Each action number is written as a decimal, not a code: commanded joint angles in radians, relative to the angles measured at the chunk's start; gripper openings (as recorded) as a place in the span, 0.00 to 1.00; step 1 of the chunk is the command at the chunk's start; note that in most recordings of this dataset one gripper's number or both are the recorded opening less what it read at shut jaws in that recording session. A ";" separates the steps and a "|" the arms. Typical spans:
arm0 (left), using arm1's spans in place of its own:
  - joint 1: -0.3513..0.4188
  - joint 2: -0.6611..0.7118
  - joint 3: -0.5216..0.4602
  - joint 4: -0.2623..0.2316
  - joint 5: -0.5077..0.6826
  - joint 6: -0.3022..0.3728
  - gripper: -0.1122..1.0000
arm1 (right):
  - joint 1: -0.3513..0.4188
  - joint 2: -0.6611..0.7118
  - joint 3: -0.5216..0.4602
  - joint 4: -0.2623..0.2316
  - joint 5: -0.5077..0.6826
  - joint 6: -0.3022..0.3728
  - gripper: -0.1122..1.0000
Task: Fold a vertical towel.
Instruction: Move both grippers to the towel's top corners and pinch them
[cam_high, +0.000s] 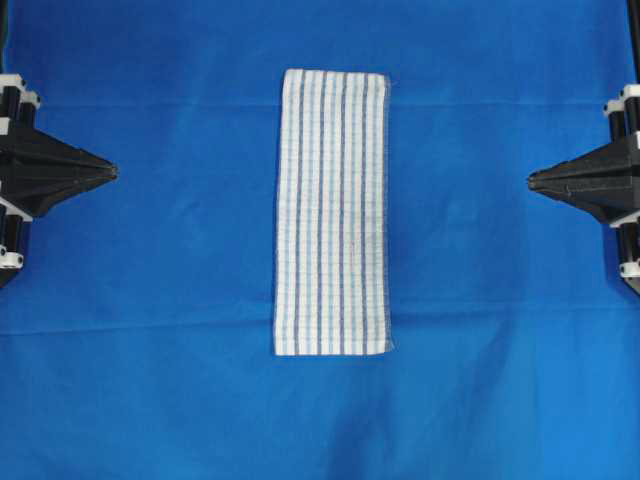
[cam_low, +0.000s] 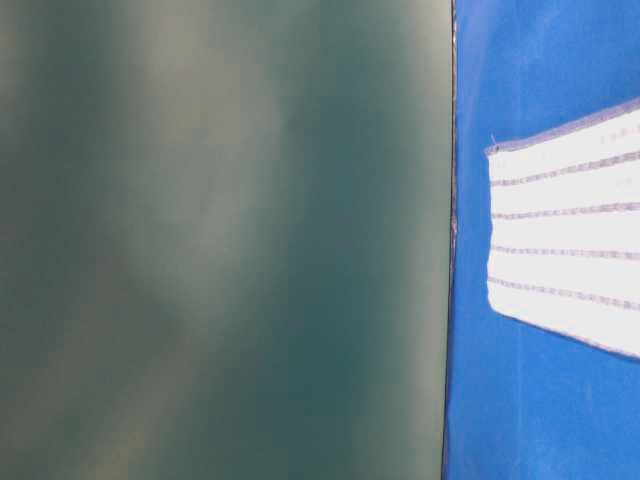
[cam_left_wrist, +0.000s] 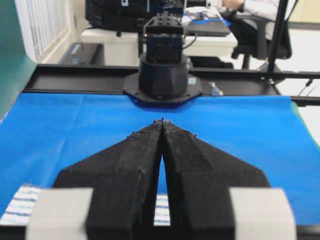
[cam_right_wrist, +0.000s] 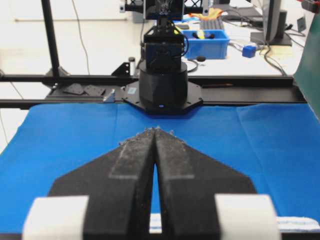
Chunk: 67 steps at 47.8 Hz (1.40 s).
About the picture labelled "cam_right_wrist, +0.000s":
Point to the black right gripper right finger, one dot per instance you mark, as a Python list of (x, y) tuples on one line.
[(204, 199)]

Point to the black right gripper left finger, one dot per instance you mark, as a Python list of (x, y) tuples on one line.
[(108, 198)]

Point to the white blue striped towel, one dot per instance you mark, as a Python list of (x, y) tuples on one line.
[(286, 224)]

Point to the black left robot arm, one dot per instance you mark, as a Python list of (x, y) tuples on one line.
[(163, 86)]

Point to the blue table cloth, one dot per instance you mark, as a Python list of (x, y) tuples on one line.
[(276, 145)]

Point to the blue plastic bin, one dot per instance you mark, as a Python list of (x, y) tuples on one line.
[(213, 46)]

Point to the small blue box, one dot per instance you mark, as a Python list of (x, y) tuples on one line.
[(249, 51)]

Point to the black keyboard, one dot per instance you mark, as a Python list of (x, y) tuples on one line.
[(212, 24)]

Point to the green board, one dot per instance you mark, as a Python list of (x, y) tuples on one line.
[(307, 75)]

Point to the black computer monitor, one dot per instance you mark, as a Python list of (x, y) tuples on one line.
[(274, 21)]

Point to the black frame rail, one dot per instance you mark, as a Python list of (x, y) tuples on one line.
[(216, 90)]

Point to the black metal frame post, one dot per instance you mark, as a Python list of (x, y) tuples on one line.
[(51, 38)]

